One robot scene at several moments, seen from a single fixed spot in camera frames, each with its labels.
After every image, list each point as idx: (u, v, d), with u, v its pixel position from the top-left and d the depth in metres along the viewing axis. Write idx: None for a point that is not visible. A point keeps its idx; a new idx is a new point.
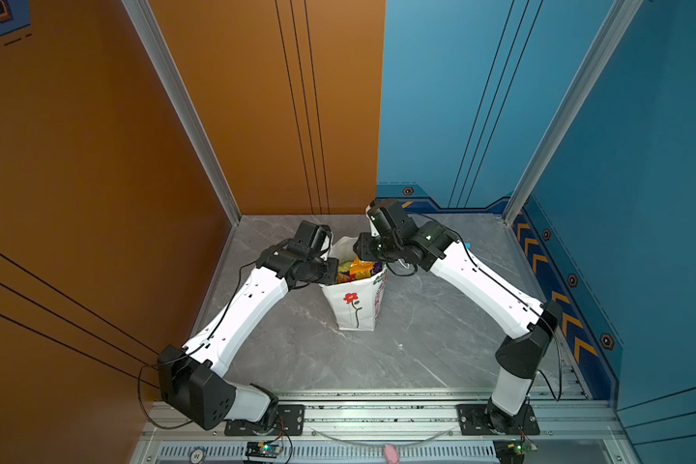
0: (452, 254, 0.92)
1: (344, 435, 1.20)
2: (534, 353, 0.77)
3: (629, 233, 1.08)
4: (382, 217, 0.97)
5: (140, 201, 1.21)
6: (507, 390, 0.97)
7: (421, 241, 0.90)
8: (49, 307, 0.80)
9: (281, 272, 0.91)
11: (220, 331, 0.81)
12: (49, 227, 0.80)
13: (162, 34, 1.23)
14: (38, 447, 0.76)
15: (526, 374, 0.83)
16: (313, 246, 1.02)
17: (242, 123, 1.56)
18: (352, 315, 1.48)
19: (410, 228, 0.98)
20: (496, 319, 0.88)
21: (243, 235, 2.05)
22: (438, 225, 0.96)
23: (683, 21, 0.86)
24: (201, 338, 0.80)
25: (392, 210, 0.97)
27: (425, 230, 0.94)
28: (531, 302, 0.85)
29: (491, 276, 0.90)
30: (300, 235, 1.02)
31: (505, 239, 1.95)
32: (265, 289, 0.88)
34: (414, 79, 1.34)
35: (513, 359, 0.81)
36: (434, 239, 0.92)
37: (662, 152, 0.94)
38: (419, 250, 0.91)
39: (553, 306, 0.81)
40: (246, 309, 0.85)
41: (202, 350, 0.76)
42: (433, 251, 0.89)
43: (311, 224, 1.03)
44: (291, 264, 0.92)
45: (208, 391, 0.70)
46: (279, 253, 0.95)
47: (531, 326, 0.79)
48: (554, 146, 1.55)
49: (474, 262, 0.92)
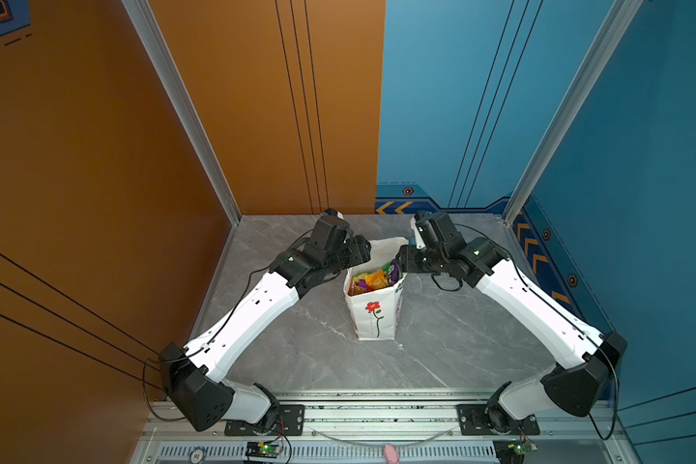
0: (501, 272, 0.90)
1: (344, 435, 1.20)
2: (591, 386, 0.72)
3: (631, 234, 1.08)
4: (430, 230, 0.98)
5: (139, 198, 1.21)
6: (523, 400, 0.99)
7: (468, 254, 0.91)
8: (52, 308, 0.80)
9: (293, 280, 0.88)
11: (221, 336, 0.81)
12: (51, 226, 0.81)
13: (162, 34, 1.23)
14: (37, 447, 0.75)
15: (579, 412, 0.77)
16: (330, 247, 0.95)
17: (241, 121, 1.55)
18: (372, 325, 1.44)
19: (458, 243, 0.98)
20: (541, 339, 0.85)
21: (243, 235, 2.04)
22: (487, 242, 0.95)
23: (684, 21, 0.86)
24: (202, 341, 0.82)
25: (441, 222, 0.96)
27: (472, 245, 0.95)
28: (588, 331, 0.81)
29: (542, 298, 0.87)
30: (315, 236, 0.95)
31: (505, 239, 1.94)
32: (273, 297, 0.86)
34: (414, 80, 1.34)
35: (566, 392, 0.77)
36: (482, 255, 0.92)
37: (664, 152, 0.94)
38: (466, 265, 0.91)
39: (615, 339, 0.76)
40: (250, 315, 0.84)
41: (202, 354, 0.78)
42: (480, 267, 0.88)
43: (328, 224, 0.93)
44: (304, 273, 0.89)
45: (199, 398, 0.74)
46: (294, 259, 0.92)
47: (587, 357, 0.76)
48: (554, 147, 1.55)
49: (524, 281, 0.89)
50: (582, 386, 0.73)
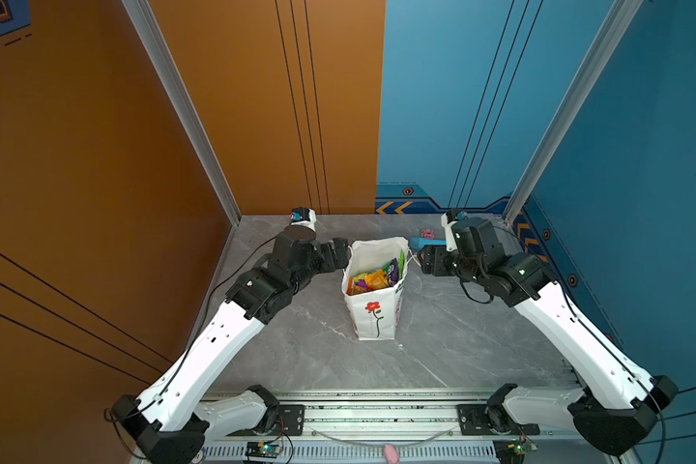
0: (547, 296, 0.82)
1: (344, 435, 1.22)
2: (635, 432, 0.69)
3: (631, 234, 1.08)
4: (470, 239, 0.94)
5: (139, 198, 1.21)
6: (534, 411, 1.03)
7: (513, 273, 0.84)
8: (51, 308, 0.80)
9: (252, 310, 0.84)
11: (174, 385, 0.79)
12: (51, 226, 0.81)
13: (162, 33, 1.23)
14: (37, 447, 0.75)
15: (609, 449, 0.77)
16: (293, 265, 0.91)
17: (241, 122, 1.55)
18: (372, 325, 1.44)
19: (498, 258, 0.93)
20: (583, 375, 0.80)
21: (243, 235, 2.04)
22: (533, 259, 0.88)
23: (684, 22, 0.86)
24: (155, 391, 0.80)
25: (483, 232, 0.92)
27: (515, 262, 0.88)
28: (637, 372, 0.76)
29: (592, 332, 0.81)
30: (276, 254, 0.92)
31: (505, 239, 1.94)
32: (229, 333, 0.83)
34: (414, 80, 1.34)
35: (603, 430, 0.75)
36: (528, 275, 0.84)
37: (664, 152, 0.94)
38: (507, 283, 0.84)
39: (667, 385, 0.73)
40: (207, 356, 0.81)
41: (154, 407, 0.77)
42: (526, 288, 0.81)
43: (288, 243, 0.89)
44: (265, 298, 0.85)
45: (158, 453, 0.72)
46: (254, 282, 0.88)
47: (635, 402, 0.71)
48: (554, 146, 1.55)
49: (572, 310, 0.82)
50: (621, 428, 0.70)
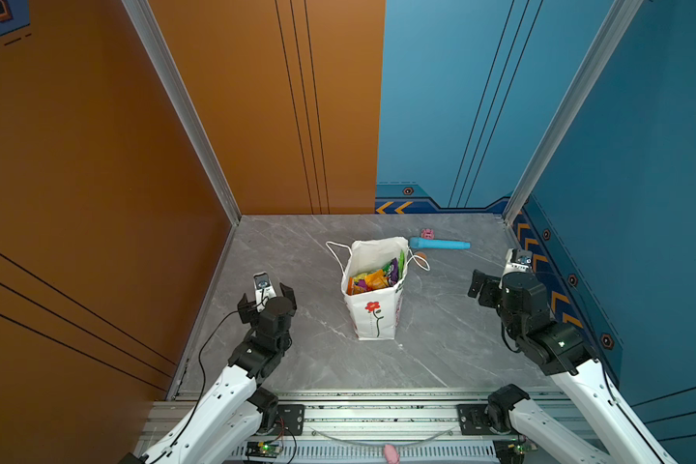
0: (589, 372, 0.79)
1: (344, 435, 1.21)
2: None
3: (631, 234, 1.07)
4: (517, 297, 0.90)
5: (139, 198, 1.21)
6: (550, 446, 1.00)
7: (552, 344, 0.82)
8: (52, 307, 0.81)
9: (253, 372, 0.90)
11: (185, 436, 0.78)
12: (51, 225, 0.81)
13: (162, 34, 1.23)
14: (37, 448, 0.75)
15: None
16: (278, 333, 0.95)
17: (241, 122, 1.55)
18: (372, 325, 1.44)
19: (543, 319, 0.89)
20: None
21: (243, 235, 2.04)
22: (576, 333, 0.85)
23: (684, 21, 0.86)
24: (163, 445, 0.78)
25: (535, 295, 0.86)
27: (558, 332, 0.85)
28: None
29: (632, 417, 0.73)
30: (261, 326, 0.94)
31: (505, 239, 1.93)
32: (234, 390, 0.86)
34: (414, 79, 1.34)
35: None
36: (568, 348, 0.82)
37: (664, 152, 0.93)
38: (545, 352, 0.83)
39: None
40: (215, 409, 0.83)
41: (163, 458, 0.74)
42: (563, 362, 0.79)
43: (270, 318, 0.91)
44: (262, 363, 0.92)
45: None
46: (251, 352, 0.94)
47: None
48: (554, 147, 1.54)
49: (612, 393, 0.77)
50: None
